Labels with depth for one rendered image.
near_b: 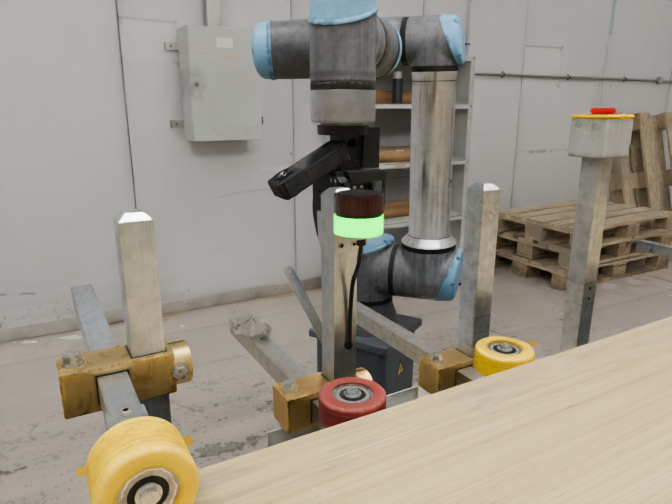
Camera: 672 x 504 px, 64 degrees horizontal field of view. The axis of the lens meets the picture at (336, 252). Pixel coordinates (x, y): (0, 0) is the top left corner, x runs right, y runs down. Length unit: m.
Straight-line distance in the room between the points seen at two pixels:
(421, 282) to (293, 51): 0.79
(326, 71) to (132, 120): 2.59
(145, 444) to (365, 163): 0.48
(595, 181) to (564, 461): 0.55
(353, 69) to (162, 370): 0.44
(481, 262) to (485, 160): 3.69
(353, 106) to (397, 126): 3.21
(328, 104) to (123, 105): 2.59
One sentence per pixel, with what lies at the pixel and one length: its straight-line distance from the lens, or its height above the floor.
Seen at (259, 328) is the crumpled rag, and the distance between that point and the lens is 0.92.
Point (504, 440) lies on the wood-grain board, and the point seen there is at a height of 0.90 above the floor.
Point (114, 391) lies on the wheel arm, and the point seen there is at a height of 0.96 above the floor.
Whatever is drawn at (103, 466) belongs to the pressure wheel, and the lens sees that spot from 0.47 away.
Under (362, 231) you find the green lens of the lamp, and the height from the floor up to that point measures 1.09.
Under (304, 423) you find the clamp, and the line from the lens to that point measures 0.74.
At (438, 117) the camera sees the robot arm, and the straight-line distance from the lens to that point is 1.40.
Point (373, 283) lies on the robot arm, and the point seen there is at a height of 0.76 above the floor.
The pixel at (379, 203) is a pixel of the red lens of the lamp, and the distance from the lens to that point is 0.63.
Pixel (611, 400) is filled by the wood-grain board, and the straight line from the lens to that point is 0.73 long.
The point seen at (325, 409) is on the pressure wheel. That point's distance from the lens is 0.64.
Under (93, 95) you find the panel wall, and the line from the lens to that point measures 3.25.
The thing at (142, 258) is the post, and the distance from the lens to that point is 0.60.
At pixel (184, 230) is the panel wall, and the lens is 3.39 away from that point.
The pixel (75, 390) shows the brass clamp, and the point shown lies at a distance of 0.63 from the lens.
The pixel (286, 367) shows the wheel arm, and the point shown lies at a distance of 0.82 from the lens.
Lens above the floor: 1.23
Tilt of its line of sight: 15 degrees down
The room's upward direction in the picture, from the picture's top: straight up
